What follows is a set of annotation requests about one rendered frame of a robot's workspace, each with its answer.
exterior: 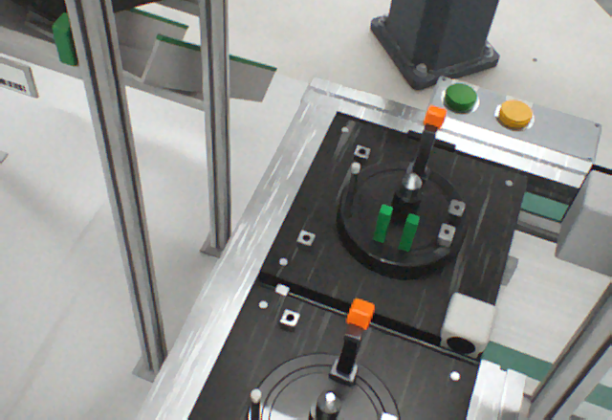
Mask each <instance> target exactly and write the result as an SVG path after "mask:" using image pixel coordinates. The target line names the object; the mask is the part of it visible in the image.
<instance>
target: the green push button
mask: <svg viewBox="0 0 612 420"><path fill-rule="evenodd" d="M476 100H477V94H476V92H475V91H474V90H473V88H472V87H471V86H468V85H467V84H464V83H453V84H451V85H450V86H449V87H448V89H446V92H445V94H444V101H445V103H446V104H447V105H448V106H449V107H451V108H453V109H455V110H460V111H466V110H470V109H472V108H473V107H474V106H475V103H476Z"/></svg>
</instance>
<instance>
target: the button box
mask: <svg viewBox="0 0 612 420"><path fill-rule="evenodd" d="M453 83H464V84H467V85H468V86H471V87H472V88H473V90H474V91H475V92H476V94H477V100H476V103H475V106H474V107H473V108H472V109H470V110H466V111H460V110H455V109H453V108H451V107H449V106H448V105H447V104H446V103H445V101H444V94H445V92H446V89H448V87H449V86H450V85H451V84H453ZM509 99H518V98H514V97H510V96H504V95H501V94H498V93H495V92H491V91H488V90H485V88H480V87H479V86H476V85H472V84H468V83H466V82H463V81H459V80H455V79H450V78H447V77H439V79H438V81H437V84H436V86H435V90H433V93H432V95H431V98H430V101H429V104H428V106H427V109H428V107H429V106H430V105H435V106H438V107H441V108H444V109H446V110H447V113H446V116H445V118H450V119H453V120H456V121H459V122H464V123H468V124H472V126H475V127H478V128H481V129H485V130H489V131H491V132H494V133H498V134H501V135H504V136H509V137H512V138H514V139H517V140H518V141H521V142H524V143H528V144H534V145H537V146H541V147H544V148H548V149H552V150H554V151H557V153H560V154H564V155H568V156H571V157H575V158H578V159H581V160H584V161H588V162H591V163H595V160H596V155H597V149H598V144H599V138H600V133H601V128H602V125H600V124H599V123H596V122H590V121H587V120H584V119H580V118H579V117H577V116H573V115H569V114H566V113H563V112H558V111H556V110H553V109H549V108H545V107H542V106H539V105H536V104H535V103H534V104H533V103H532V102H530V101H526V100H523V99H518V100H521V101H524V102H525V104H527V105H529V106H530V107H531V109H532V111H533V117H532V120H531V122H530V123H528V124H527V125H526V126H524V128H512V127H511V126H508V125H506V124H505V123H504V122H502V121H501V120H500V118H499V109H500V107H501V105H502V103H504V101H505V100H509ZM427 109H426V111H427Z"/></svg>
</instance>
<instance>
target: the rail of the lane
mask: <svg viewBox="0 0 612 420"><path fill-rule="evenodd" d="M303 100H306V101H309V102H311V103H314V104H316V105H317V107H316V108H319V109H321V108H322V106H325V107H328V108H332V109H335V111H337V116H340V117H343V118H346V119H349V120H352V121H355V122H359V123H362V124H365V125H368V126H372V127H375V128H378V129H380V130H383V131H387V132H390V133H394V134H398V135H401V136H404V138H407V139H410V140H413V141H416V142H420V141H421V139H422V131H424V128H425V124H424V120H425V117H426V110H422V109H419V108H416V107H413V106H410V105H405V104H402V103H399V102H396V101H393V100H389V99H383V97H380V96H377V95H374V94H369V93H366V92H363V91H361V90H358V89H354V88H350V87H347V86H344V85H340V83H337V82H334V81H331V80H327V79H324V78H321V77H312V79H311V81H310V83H309V85H308V87H307V89H306V91H305V93H303V95H302V98H301V100H300V103H301V102H302V101H303ZM433 146H435V147H439V148H442V149H444V150H445V151H447V152H451V153H455V154H458V155H462V156H465V157H468V158H471V159H474V160H477V161H480V162H483V163H488V165H491V166H497V167H500V168H503V169H506V170H509V171H512V172H515V173H520V174H523V175H526V177H528V183H527V186H526V190H525V191H526V192H529V193H532V194H535V195H538V196H542V197H546V198H549V199H553V200H556V202H559V203H561V204H565V205H568V206H569V205H570V203H571V200H572V198H574V196H575V194H576V193H577V191H578V189H579V185H580V184H581V182H583V180H584V178H585V175H586V173H587V172H588V170H589V168H590V166H591V164H594V163H591V162H588V161H584V160H581V159H578V158H575V157H571V156H568V155H564V154H560V153H557V151H554V150H552V149H548V148H544V147H541V146H537V145H534V144H528V143H524V142H521V141H518V140H517V139H514V138H512V137H509V136H504V135H501V134H498V133H494V132H491V131H489V130H485V129H481V128H478V127H475V126H472V124H468V123H464V122H459V121H456V120H453V119H450V118H445V120H444V122H443V126H442V128H441V129H440V130H438V133H437V138H436V141H434V144H433Z"/></svg>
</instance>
